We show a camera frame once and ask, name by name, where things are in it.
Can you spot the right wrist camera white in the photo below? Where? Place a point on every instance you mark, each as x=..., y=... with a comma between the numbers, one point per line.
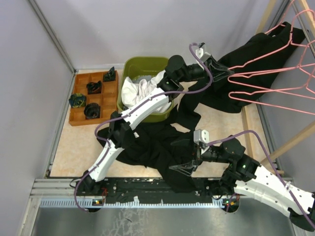
x=201, y=137

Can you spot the white shirt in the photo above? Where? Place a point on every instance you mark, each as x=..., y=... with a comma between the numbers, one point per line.
x=133, y=91

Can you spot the white cable duct strip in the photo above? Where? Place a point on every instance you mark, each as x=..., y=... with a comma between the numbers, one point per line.
x=92, y=203

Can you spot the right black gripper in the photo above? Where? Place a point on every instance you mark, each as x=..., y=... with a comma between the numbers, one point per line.
x=186, y=168

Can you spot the pink hanger of grey shirt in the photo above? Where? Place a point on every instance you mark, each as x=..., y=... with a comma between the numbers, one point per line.
x=290, y=91

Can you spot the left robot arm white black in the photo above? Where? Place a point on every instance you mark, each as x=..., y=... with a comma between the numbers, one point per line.
x=122, y=125

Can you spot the rolled dark sock green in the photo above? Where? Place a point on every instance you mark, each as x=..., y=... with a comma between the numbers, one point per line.
x=77, y=100

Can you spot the rolled black sock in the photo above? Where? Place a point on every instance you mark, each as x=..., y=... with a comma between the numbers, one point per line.
x=92, y=111
x=110, y=75
x=94, y=87

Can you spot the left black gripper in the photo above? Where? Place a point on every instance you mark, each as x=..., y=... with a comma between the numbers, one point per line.
x=211, y=65

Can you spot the rolled black sock top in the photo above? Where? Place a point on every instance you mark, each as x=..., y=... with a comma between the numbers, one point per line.
x=110, y=75

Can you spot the rolled black sock bottom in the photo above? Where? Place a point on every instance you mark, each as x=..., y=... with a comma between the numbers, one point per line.
x=92, y=111

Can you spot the orange wooden compartment tray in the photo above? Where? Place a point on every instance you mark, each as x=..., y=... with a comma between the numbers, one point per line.
x=107, y=99

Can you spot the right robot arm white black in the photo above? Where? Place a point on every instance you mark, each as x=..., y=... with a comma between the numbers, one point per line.
x=246, y=176

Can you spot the green plastic basket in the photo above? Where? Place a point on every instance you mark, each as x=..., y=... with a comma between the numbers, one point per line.
x=140, y=66

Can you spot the wooden clothes rack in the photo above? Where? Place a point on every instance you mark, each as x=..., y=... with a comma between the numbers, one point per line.
x=289, y=137

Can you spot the rolled black sock centre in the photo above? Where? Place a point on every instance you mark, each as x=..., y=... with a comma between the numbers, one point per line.
x=94, y=87

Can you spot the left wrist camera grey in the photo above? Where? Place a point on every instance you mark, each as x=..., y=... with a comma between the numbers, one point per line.
x=202, y=53

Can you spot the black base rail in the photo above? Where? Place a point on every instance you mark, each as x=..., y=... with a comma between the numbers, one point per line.
x=154, y=191

